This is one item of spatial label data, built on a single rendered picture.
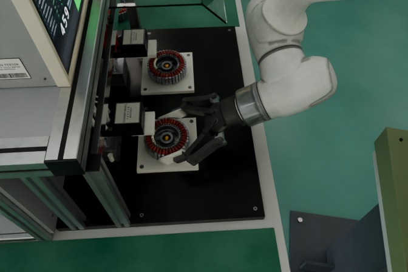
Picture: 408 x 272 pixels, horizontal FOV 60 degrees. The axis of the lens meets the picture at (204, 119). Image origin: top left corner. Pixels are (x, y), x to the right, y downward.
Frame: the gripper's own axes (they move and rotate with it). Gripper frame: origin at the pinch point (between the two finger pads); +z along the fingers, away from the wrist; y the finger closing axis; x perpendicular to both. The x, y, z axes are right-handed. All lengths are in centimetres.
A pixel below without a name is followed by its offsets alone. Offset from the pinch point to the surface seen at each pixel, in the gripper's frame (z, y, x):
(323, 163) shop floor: -21, 28, -105
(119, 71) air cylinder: 9.6, 21.4, 7.8
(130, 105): 0.4, 2.1, 13.7
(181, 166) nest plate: -1.6, -6.8, -3.4
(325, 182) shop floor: -20, 18, -104
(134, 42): 0.0, 22.2, 13.5
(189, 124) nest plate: -4.0, 5.2, -4.8
